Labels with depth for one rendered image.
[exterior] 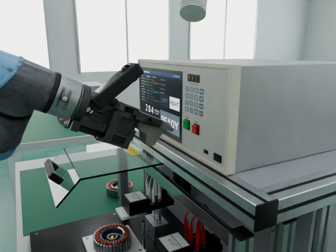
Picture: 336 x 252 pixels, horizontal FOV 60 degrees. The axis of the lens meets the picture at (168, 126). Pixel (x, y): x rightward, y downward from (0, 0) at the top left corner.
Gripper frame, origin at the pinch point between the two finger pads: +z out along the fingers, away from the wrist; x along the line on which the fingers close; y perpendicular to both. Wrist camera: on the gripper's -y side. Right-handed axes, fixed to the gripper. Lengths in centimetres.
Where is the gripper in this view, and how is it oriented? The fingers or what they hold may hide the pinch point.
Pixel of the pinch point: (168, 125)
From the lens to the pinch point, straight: 63.4
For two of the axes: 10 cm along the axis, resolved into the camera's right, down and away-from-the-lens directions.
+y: -3.8, 9.3, 0.4
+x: 4.6, 2.2, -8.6
